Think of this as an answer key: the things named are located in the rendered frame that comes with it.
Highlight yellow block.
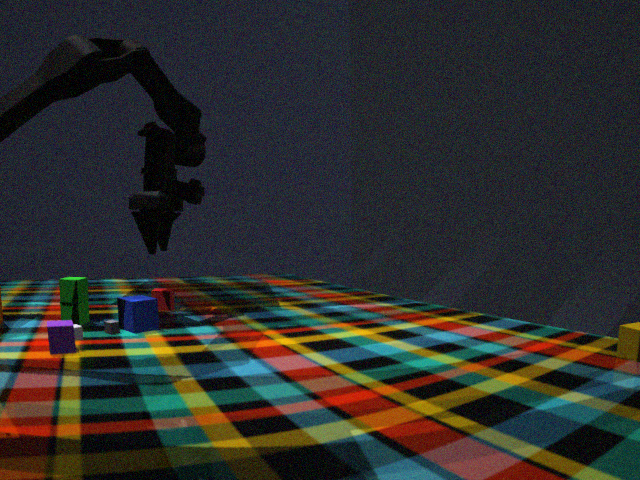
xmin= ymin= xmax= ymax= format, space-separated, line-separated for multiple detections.
xmin=617 ymin=322 xmax=640 ymax=362

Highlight blue cube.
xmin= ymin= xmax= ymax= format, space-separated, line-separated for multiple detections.
xmin=117 ymin=295 xmax=159 ymax=333

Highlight green block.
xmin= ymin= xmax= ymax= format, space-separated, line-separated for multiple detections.
xmin=60 ymin=301 xmax=90 ymax=325
xmin=59 ymin=277 xmax=89 ymax=303

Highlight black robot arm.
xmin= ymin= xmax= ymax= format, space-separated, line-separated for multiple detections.
xmin=0 ymin=34 xmax=207 ymax=205

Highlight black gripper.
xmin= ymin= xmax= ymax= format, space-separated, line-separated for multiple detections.
xmin=129 ymin=160 xmax=183 ymax=254

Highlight purple cube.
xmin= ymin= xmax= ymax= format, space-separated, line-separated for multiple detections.
xmin=47 ymin=320 xmax=76 ymax=355

